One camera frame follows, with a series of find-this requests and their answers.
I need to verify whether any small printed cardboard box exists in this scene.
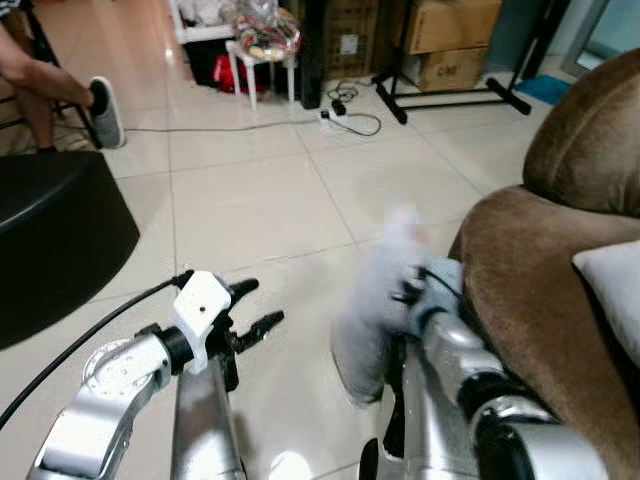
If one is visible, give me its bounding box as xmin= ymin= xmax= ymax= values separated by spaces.
xmin=413 ymin=47 xmax=490 ymax=94

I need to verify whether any black chair frame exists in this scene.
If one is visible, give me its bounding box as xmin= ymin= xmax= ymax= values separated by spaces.
xmin=0 ymin=0 xmax=101 ymax=151

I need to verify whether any black tall speaker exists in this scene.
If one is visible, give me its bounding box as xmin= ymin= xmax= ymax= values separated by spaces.
xmin=298 ymin=0 xmax=327 ymax=110

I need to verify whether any white plastic stool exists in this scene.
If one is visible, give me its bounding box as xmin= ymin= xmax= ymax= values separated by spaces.
xmin=224 ymin=40 xmax=301 ymax=110

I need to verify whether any black looped floor cable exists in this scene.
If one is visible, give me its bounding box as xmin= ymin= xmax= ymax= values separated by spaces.
xmin=326 ymin=84 xmax=384 ymax=138

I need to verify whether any black round ottoman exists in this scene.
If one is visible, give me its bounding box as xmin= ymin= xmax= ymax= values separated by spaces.
xmin=0 ymin=150 xmax=142 ymax=351

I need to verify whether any dark brown cardboard box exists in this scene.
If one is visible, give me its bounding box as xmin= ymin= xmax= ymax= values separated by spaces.
xmin=322 ymin=0 xmax=389 ymax=83

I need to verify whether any clear plastic bag of goods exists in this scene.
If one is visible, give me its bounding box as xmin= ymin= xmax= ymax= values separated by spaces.
xmin=231 ymin=0 xmax=302 ymax=61

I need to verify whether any grey slip-on shoe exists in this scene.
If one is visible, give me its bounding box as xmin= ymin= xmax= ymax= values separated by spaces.
xmin=87 ymin=76 xmax=127 ymax=151

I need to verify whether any person's bare leg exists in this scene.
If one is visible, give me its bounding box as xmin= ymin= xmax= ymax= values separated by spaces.
xmin=0 ymin=20 xmax=97 ymax=153

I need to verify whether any blue floor mat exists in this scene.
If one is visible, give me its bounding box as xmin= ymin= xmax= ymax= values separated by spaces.
xmin=514 ymin=74 xmax=573 ymax=107

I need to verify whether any black metal stand frame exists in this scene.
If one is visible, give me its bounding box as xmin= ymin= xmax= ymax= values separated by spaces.
xmin=373 ymin=0 xmax=573 ymax=127

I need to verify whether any white shelf unit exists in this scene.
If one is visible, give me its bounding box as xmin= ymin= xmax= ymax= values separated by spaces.
xmin=168 ymin=0 xmax=238 ymax=47

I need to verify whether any large cardboard box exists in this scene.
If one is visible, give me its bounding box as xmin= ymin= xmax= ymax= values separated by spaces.
xmin=403 ymin=0 xmax=503 ymax=56

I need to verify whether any red bag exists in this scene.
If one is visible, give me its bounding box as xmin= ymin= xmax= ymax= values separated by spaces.
xmin=210 ymin=54 xmax=267 ymax=97

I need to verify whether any white floor cable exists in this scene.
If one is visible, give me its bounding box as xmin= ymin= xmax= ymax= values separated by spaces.
xmin=124 ymin=118 xmax=321 ymax=134

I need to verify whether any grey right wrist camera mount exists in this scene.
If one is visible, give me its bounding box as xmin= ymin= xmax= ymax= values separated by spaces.
xmin=412 ymin=257 xmax=466 ymax=333

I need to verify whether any white power strip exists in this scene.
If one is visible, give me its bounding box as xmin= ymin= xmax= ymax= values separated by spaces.
xmin=317 ymin=108 xmax=353 ymax=128

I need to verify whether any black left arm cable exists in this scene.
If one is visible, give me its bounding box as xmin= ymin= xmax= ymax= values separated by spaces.
xmin=0 ymin=269 xmax=195 ymax=431

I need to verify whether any brown fabric sofa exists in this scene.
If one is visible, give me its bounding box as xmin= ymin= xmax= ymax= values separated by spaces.
xmin=448 ymin=50 xmax=640 ymax=480

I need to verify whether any light grey pillow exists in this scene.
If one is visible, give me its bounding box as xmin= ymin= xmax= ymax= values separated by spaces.
xmin=572 ymin=240 xmax=640 ymax=363
xmin=330 ymin=206 xmax=451 ymax=405

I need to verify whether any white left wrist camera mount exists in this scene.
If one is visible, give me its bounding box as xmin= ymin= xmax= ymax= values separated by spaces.
xmin=171 ymin=270 xmax=234 ymax=374

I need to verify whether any dark robot right leg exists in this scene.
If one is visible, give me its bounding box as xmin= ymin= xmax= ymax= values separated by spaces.
xmin=357 ymin=395 xmax=409 ymax=480

